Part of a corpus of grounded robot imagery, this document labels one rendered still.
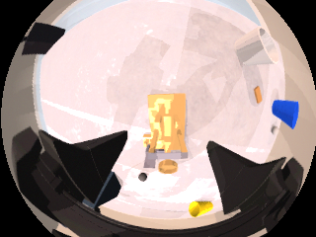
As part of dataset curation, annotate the blue cup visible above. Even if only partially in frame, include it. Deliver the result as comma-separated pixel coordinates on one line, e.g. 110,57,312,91
272,99,299,129

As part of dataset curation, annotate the orange flat bar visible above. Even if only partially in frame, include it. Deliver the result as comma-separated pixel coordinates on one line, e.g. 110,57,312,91
254,86,262,104

